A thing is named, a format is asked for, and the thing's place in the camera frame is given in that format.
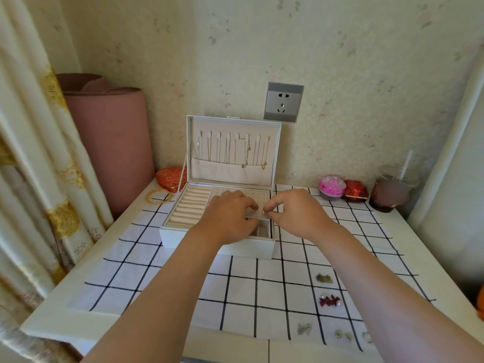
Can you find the person's right hand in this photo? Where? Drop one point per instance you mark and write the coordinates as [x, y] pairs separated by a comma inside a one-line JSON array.
[[302, 213]]

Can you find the person's left hand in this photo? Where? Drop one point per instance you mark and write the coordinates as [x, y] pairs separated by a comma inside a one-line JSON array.
[[227, 219]]

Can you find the white wooden jewelry box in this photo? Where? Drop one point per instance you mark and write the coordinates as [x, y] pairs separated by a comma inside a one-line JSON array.
[[227, 173]]

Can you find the small flower stud earring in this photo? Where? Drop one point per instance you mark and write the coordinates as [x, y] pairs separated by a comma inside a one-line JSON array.
[[338, 333], [348, 336]]

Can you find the gold hoop earring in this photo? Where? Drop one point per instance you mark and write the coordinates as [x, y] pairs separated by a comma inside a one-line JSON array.
[[366, 337]]

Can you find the person's right forearm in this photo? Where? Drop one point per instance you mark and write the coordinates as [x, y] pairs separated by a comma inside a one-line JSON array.
[[397, 306]]

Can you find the person's left forearm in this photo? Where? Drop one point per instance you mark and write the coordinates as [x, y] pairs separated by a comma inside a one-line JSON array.
[[151, 310]]

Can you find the pink round trinket box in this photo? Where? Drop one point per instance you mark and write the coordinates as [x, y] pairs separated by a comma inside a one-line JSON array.
[[332, 187]]

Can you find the red faceted gift box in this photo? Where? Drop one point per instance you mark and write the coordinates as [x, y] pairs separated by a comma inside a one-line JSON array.
[[355, 190]]

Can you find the red heart-shaped box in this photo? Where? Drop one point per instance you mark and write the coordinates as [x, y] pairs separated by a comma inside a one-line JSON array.
[[170, 178]]

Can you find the white black-grid table cloth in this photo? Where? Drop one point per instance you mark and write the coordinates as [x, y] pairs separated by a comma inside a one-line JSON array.
[[242, 287]]

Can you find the thin gold bangle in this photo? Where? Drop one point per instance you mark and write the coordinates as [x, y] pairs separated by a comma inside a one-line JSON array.
[[148, 197]]

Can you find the clear plastic drink cup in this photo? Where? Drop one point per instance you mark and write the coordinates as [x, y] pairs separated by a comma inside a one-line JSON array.
[[391, 192]]

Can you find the white drinking straw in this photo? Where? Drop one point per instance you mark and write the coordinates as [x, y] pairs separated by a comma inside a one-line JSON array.
[[405, 162]]

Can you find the pink rolled mat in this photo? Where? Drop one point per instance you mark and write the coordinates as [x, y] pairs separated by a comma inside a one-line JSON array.
[[109, 147]]

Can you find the white padded headboard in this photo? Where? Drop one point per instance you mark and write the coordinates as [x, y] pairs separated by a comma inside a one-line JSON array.
[[453, 185]]

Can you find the orange plush cushion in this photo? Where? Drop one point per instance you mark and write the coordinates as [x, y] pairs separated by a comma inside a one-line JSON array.
[[481, 302]]

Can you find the cream gold floral curtain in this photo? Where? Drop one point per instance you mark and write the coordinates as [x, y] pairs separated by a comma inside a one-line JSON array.
[[30, 166]]

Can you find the grey wall socket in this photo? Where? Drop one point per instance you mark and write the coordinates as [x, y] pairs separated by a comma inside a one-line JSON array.
[[283, 102]]

